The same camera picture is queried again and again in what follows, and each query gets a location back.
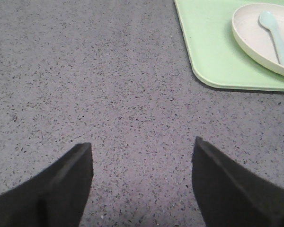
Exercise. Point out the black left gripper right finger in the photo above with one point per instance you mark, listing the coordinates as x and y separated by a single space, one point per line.
229 195

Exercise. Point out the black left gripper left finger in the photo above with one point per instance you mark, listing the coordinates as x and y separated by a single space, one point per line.
56 197

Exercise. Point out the cream round plate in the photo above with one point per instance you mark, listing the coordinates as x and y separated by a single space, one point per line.
255 40

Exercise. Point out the light green plastic tray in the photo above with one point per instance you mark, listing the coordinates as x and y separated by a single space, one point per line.
215 57

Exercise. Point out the light blue plastic spoon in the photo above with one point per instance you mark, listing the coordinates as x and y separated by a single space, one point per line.
269 22

